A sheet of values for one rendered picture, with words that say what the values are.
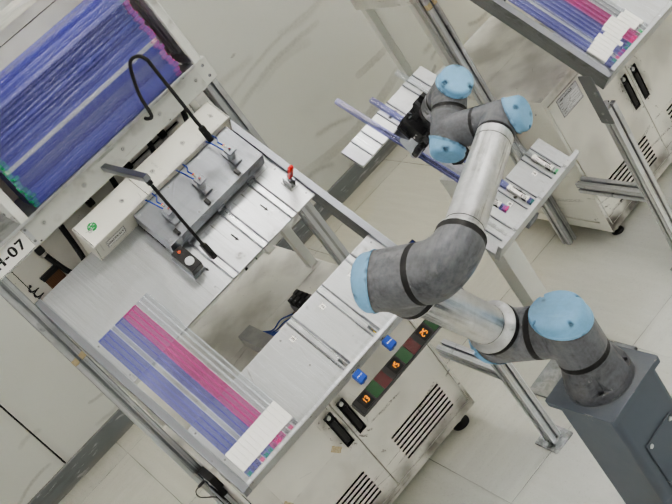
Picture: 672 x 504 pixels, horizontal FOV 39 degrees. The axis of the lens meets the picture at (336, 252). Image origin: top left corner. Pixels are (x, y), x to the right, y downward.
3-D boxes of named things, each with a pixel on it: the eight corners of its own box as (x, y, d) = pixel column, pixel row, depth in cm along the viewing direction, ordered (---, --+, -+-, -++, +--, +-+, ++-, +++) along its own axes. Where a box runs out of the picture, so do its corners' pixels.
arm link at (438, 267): (451, 268, 158) (516, 76, 186) (398, 277, 165) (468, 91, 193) (485, 311, 164) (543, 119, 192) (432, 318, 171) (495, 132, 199)
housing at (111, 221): (236, 144, 262) (229, 116, 249) (107, 270, 248) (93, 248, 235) (215, 127, 264) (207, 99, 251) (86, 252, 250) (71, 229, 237)
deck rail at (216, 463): (252, 491, 223) (249, 486, 217) (246, 497, 222) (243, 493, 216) (47, 306, 243) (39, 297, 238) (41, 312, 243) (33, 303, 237)
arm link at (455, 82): (438, 94, 194) (440, 57, 197) (423, 118, 204) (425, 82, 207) (475, 100, 195) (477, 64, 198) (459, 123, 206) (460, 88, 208)
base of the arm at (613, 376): (647, 359, 201) (629, 328, 197) (610, 414, 196) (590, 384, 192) (591, 345, 214) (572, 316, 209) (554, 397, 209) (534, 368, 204)
